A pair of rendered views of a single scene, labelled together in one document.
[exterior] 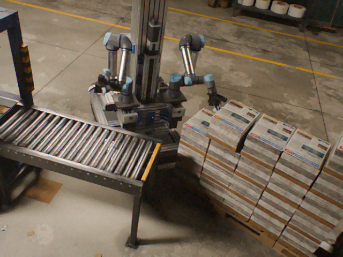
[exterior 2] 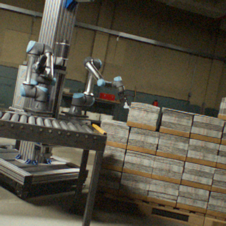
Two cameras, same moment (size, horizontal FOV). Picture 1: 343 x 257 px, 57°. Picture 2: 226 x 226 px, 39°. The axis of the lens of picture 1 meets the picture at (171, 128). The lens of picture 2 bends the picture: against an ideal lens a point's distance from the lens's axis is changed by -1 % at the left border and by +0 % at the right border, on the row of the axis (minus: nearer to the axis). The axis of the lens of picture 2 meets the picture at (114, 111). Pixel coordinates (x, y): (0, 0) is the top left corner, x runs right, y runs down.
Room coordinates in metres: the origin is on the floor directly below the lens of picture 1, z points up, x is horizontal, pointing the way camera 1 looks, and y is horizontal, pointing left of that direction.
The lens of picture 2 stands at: (-0.68, 1.05, 1.12)
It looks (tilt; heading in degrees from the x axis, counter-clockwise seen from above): 3 degrees down; 337
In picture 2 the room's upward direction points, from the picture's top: 11 degrees clockwise
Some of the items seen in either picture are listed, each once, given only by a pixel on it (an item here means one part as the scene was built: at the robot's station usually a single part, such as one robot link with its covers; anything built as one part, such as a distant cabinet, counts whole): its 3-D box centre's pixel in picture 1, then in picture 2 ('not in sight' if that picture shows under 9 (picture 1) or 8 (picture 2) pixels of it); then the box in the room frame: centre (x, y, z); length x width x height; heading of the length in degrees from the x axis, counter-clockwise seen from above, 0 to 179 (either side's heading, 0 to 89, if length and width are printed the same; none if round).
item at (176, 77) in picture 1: (176, 80); (78, 99); (2.72, 0.03, 0.98); 0.13 x 0.12 x 0.14; 114
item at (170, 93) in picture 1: (173, 90); (75, 109); (2.72, 0.04, 0.87); 0.15 x 0.15 x 0.10
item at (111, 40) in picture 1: (112, 62); (31, 69); (2.48, 0.61, 1.19); 0.15 x 0.12 x 0.55; 92
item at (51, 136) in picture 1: (51, 135); not in sight; (1.87, 0.96, 0.77); 0.47 x 0.05 x 0.05; 172
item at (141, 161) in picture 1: (141, 160); (88, 131); (1.76, 0.19, 0.77); 0.47 x 0.05 x 0.05; 172
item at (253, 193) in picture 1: (236, 175); (151, 169); (2.13, -0.70, 0.42); 1.17 x 0.39 x 0.83; 61
